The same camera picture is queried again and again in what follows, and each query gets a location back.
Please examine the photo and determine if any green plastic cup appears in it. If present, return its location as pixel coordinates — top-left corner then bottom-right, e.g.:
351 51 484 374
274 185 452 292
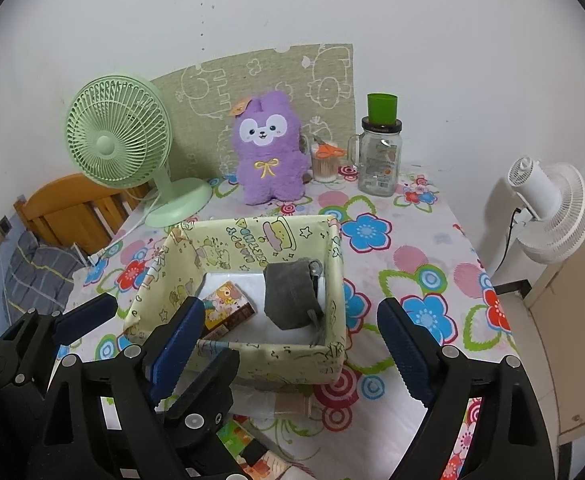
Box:
367 93 398 125

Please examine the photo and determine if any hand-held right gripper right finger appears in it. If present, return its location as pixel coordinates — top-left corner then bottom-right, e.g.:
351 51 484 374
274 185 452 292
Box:
377 297 556 480

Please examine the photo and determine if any white tube with silver cap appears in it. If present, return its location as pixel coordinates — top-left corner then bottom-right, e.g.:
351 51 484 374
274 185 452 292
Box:
232 385 318 418

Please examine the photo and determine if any green patterned wall mat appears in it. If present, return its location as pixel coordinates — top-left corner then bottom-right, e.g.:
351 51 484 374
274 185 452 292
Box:
151 42 355 181

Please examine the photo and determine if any purple plush toy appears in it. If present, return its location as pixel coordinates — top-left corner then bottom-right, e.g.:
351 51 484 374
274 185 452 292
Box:
231 91 309 206

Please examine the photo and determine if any gray plaid blanket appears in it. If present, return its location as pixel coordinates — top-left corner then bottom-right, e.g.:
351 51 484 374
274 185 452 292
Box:
5 234 80 321

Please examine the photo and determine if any bear print tissue packet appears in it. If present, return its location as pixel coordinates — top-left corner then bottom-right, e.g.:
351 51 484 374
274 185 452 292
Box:
200 282 257 342

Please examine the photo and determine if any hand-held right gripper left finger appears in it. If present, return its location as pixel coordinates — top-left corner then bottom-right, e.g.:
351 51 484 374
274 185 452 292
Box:
25 296 206 480

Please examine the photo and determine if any black fan cable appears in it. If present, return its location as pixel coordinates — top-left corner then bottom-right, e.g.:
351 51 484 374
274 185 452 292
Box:
493 207 521 286

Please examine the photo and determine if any white fan cable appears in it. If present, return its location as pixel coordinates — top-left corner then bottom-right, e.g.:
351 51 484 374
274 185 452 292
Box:
86 187 166 267

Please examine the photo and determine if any white clip fan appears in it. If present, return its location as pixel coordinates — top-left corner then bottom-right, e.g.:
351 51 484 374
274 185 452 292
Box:
507 156 585 264

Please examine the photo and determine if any green desk fan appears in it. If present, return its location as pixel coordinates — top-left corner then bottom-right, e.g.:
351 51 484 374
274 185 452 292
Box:
65 75 214 228

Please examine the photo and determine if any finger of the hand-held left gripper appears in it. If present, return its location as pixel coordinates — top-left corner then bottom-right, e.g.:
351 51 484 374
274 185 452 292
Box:
52 293 119 347
165 347 240 453

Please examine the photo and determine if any yellow patterned storage box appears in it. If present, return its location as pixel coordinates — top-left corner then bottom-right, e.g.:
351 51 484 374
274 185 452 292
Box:
124 214 347 386

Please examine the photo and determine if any green and orange tissue packet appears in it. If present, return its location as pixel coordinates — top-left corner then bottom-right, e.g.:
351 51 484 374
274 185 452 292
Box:
222 417 293 480

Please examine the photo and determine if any wooden chair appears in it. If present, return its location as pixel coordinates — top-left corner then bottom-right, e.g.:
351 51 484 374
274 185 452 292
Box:
13 174 153 261

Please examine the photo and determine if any glass jar with black lid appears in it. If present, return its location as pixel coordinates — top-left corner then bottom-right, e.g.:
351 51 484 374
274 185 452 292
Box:
345 116 403 197

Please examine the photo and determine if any gray cloth pouch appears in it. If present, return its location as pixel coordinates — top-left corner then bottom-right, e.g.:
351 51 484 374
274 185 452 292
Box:
263 257 324 331

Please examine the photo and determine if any clear cotton swab jar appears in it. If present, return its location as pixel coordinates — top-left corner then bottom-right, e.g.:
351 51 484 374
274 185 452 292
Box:
311 142 343 184

